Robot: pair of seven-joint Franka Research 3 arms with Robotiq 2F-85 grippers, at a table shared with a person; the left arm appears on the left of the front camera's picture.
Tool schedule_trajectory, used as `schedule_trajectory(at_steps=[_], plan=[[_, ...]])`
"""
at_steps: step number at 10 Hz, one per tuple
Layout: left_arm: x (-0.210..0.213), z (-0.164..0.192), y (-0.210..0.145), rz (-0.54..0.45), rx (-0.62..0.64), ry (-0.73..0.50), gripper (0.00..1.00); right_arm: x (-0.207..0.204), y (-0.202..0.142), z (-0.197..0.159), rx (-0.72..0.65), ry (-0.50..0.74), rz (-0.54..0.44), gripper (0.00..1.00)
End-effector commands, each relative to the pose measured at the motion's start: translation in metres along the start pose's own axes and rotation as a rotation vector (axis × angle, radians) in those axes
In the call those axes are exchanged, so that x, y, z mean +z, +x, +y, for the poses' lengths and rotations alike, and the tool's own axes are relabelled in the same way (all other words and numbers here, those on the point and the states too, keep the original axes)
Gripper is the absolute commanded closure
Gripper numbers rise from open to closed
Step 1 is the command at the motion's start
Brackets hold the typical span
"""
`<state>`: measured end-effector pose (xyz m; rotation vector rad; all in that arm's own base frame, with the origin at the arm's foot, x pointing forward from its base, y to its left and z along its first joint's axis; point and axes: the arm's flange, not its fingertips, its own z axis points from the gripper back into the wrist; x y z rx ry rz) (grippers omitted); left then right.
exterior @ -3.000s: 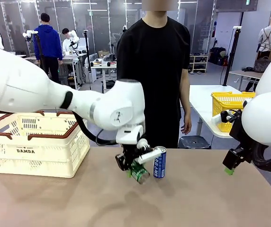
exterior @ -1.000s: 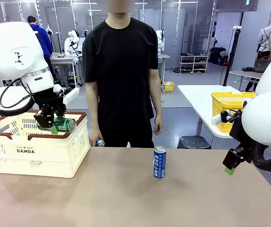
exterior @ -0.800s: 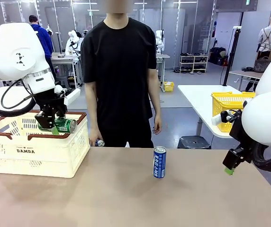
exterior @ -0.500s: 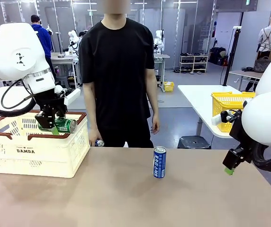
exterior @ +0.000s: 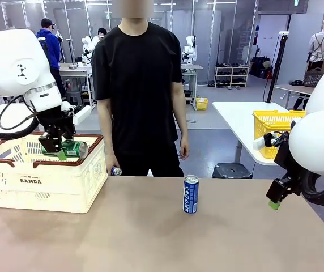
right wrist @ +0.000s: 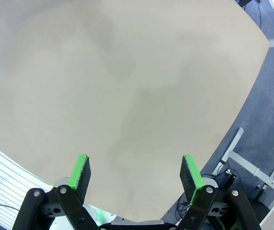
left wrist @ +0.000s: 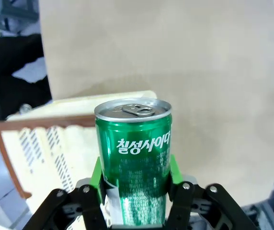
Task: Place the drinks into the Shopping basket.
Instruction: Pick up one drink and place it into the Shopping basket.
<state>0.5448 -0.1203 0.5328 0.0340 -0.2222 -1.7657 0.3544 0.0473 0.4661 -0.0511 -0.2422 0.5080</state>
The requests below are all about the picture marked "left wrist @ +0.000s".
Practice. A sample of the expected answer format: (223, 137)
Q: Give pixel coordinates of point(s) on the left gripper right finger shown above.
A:
(175, 172)

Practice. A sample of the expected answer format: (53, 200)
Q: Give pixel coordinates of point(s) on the green soda can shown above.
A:
(137, 148)

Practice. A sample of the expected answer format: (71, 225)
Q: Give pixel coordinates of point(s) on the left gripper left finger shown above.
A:
(96, 175)

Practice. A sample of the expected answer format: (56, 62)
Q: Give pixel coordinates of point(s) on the white basket brown rim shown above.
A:
(55, 143)

